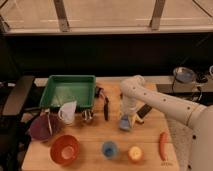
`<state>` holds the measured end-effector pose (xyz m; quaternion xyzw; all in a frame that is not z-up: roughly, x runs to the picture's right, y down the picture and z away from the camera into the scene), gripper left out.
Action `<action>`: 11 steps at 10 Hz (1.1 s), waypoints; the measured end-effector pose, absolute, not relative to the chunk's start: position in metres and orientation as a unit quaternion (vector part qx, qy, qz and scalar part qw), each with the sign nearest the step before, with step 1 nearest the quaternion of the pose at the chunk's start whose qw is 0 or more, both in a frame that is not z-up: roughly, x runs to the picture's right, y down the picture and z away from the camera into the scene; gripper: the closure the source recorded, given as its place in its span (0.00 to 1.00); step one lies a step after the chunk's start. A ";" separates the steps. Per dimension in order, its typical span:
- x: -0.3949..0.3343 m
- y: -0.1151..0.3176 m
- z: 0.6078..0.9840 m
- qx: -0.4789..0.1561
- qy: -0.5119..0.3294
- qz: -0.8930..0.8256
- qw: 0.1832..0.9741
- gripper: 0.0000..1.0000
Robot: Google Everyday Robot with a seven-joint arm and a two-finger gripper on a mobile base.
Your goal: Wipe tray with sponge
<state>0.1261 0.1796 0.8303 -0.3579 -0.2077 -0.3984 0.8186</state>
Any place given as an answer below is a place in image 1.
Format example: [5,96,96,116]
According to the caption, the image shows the black handled tool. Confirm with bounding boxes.
[95,87,109,121]

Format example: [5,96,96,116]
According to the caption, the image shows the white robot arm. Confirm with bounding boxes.
[120,75,213,171]

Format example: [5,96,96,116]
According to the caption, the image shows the grey metal bowl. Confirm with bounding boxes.
[173,67,196,84]

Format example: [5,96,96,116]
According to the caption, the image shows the green plastic tray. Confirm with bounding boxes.
[39,75,96,110]

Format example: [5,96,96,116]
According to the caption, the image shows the blue cup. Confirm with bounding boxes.
[101,141,118,159]

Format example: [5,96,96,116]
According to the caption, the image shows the blue sponge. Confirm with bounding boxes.
[119,115,131,131]

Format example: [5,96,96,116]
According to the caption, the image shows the clear measuring cup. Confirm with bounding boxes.
[58,101,77,124]

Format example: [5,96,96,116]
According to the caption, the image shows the small metal cup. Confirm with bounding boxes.
[82,109,93,123]

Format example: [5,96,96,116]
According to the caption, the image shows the orange bowl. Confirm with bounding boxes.
[50,135,80,166]

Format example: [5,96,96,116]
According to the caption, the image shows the yellow red apple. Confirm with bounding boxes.
[128,146,143,163]

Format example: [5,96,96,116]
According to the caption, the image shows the black rectangular block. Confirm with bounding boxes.
[137,104,152,119]

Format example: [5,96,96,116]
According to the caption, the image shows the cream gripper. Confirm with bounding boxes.
[120,98,137,122]

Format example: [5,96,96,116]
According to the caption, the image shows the metal spoon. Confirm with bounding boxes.
[46,109,52,135]

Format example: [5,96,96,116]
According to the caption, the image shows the black chair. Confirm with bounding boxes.
[0,76,35,171]

